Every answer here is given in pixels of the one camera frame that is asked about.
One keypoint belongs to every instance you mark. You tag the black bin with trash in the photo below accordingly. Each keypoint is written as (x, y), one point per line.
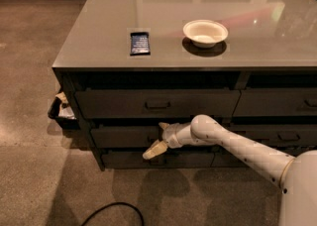
(61, 112)

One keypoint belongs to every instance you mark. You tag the dark grey drawer cabinet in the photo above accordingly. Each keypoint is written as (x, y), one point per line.
(270, 44)

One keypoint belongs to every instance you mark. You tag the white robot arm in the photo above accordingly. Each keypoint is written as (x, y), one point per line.
(295, 176)

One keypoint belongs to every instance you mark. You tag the white paper bowl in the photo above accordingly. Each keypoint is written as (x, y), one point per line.
(205, 34)

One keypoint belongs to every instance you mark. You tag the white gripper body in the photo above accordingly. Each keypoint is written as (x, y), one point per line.
(170, 136)

